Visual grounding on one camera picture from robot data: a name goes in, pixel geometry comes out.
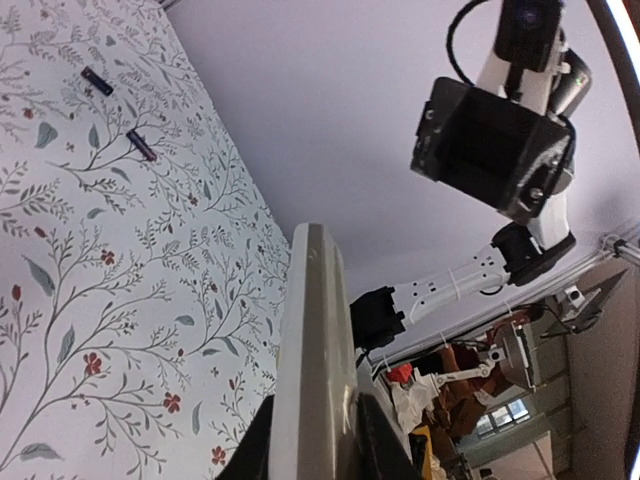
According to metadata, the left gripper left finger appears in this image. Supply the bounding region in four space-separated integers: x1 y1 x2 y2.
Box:
216 395 275 480

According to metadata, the floral patterned table mat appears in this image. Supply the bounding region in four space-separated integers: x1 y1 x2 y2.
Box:
1 1 289 479

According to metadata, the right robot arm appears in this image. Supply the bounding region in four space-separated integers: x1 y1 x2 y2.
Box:
350 1 591 352

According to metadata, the white remote control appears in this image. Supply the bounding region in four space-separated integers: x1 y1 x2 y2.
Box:
268 223 359 479

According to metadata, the dark battery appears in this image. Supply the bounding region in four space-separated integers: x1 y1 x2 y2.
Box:
126 129 157 162
81 67 114 96

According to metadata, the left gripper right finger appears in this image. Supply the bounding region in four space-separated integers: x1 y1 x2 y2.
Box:
356 393 421 480

